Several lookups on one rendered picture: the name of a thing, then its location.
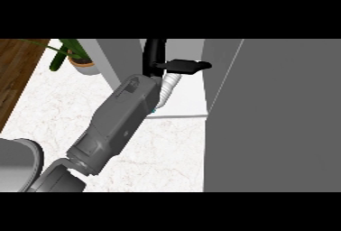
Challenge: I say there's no grey rounded robot body part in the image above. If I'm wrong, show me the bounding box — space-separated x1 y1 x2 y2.
0 137 45 193

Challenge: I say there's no pale grey plant pot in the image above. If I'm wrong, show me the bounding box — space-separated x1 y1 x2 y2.
64 50 101 77

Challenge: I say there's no grey cabinet with white shelf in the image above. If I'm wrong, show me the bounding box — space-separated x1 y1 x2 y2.
75 39 211 120

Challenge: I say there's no clear ribbed water bottle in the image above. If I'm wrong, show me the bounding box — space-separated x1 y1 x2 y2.
150 72 184 115

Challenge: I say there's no dark grey cabinet door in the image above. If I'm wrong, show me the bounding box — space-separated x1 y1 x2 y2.
200 39 341 193

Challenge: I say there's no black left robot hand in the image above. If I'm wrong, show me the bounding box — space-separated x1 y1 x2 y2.
141 39 212 80

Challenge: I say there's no green leafy plant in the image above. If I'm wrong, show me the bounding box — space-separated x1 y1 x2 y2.
19 39 92 72

